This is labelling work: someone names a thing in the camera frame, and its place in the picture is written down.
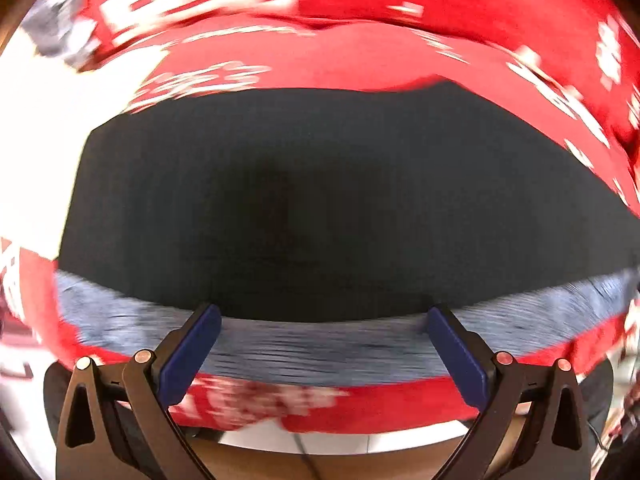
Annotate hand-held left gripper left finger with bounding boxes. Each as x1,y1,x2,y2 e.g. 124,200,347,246
56,303,222,480

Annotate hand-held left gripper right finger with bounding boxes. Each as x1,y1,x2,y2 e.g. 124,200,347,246
426,304,583,480

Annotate black pants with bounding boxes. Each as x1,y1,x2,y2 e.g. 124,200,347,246
59,81,632,323

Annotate grey patterned cloth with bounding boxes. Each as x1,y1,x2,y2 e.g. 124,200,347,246
52,267,640,388

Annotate white cloth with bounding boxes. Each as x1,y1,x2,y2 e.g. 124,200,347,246
0,25,171,261

